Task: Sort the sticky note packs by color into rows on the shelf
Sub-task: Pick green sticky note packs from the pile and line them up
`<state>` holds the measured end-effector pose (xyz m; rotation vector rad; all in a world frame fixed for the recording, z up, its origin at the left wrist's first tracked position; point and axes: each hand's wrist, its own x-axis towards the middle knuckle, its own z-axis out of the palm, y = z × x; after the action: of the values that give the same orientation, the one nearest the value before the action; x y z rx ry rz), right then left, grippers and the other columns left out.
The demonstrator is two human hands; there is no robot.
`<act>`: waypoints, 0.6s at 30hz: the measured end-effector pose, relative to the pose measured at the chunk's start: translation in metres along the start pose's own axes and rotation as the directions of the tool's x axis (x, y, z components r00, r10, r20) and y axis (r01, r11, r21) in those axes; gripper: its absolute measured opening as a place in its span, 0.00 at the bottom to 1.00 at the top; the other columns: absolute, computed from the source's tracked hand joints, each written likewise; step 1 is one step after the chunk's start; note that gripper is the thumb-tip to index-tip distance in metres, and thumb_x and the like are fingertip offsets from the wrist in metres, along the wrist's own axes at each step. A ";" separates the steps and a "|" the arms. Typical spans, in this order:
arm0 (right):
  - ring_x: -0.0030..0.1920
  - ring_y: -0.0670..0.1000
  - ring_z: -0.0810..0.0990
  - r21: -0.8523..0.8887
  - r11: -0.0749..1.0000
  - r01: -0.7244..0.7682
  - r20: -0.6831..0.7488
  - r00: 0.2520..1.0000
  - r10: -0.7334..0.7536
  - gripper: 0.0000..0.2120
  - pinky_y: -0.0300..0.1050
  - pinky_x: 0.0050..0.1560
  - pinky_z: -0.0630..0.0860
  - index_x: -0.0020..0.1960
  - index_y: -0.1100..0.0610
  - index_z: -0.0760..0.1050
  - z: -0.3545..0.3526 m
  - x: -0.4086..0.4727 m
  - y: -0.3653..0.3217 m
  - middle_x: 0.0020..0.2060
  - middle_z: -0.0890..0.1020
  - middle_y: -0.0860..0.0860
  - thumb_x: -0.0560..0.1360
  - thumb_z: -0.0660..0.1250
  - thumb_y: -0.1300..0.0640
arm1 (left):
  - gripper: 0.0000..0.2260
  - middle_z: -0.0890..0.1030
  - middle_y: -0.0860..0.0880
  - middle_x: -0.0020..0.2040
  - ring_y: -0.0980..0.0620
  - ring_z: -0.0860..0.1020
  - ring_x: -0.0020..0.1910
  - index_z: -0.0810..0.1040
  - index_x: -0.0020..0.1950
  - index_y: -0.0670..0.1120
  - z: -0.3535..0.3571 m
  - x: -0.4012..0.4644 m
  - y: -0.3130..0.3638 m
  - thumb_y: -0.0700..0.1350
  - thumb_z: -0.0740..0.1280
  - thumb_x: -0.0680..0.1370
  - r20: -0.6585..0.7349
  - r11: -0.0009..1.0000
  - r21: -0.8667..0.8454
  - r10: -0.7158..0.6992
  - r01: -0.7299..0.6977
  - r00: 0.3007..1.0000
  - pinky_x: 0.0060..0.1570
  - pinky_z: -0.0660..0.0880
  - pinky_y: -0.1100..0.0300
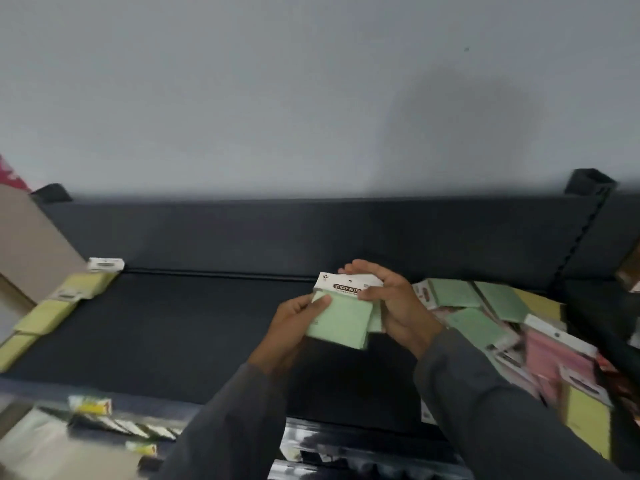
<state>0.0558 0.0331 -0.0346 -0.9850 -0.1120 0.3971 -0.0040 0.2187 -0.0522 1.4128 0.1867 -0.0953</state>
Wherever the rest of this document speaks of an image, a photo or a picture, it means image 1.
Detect person's right hand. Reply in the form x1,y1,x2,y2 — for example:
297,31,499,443
338,260,444,361

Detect person's left hand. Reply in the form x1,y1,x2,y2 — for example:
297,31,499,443
248,294,333,374

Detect green sticky note packet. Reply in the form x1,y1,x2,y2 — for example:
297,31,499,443
305,272,386,351

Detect person's left forearm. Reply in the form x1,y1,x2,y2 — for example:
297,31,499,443
154,361,289,480

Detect person's right forearm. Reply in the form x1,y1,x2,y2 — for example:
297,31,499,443
413,328,632,480

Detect black metal shelving unit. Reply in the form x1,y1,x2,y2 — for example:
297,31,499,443
0,194,640,475

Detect row of shiny black packets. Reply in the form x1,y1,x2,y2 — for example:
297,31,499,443
269,420,473,480

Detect pile of mixed sticky packets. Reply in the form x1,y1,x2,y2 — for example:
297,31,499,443
412,277,617,461

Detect black slotted shelf upright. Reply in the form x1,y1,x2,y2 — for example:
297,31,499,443
547,168,619,295

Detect row of small striped packets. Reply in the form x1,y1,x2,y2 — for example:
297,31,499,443
69,414,184,442

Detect red and brown packets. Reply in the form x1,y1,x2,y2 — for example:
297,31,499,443
595,352,640,428

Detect black upright end cap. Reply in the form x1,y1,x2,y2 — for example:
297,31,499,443
30,183,74,205

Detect brown cardboard box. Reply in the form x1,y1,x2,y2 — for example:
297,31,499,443
0,184,89,316

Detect beige cardboard sheet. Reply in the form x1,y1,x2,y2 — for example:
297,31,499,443
0,409,143,480

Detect red patterned item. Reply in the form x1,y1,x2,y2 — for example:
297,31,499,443
0,155,32,193

